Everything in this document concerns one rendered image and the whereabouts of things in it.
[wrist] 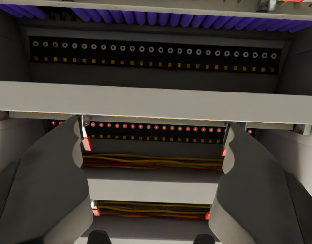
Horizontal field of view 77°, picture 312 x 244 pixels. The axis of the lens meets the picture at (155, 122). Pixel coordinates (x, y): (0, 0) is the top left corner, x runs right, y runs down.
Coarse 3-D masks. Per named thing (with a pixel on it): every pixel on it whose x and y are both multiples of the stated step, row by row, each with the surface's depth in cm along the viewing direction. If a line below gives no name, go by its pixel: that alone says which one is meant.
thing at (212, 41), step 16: (0, 16) 37; (0, 32) 38; (32, 32) 41; (48, 32) 41; (64, 32) 41; (80, 32) 41; (96, 32) 41; (112, 32) 41; (128, 32) 41; (304, 32) 40; (272, 48) 42; (304, 48) 40
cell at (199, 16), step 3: (195, 15) 33; (198, 15) 32; (201, 15) 31; (204, 15) 31; (192, 18) 36; (195, 18) 33; (198, 18) 32; (201, 18) 32; (204, 18) 33; (192, 21) 36; (195, 21) 34; (198, 21) 34; (201, 21) 34; (192, 24) 36; (195, 24) 35; (198, 24) 35; (195, 27) 37
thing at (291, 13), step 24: (0, 0) 28; (24, 0) 28; (48, 0) 27; (96, 0) 27; (120, 0) 28; (144, 0) 28; (168, 0) 28; (192, 0) 28; (216, 0) 28; (240, 0) 27
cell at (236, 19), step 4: (232, 16) 33; (236, 16) 31; (228, 20) 34; (232, 20) 33; (236, 20) 32; (240, 20) 33; (224, 24) 36; (228, 24) 35; (232, 24) 34; (228, 28) 36
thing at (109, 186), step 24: (96, 168) 51; (120, 168) 52; (144, 168) 50; (168, 168) 54; (192, 168) 49; (216, 168) 50; (96, 192) 39; (120, 192) 39; (144, 192) 39; (168, 192) 39; (192, 192) 39
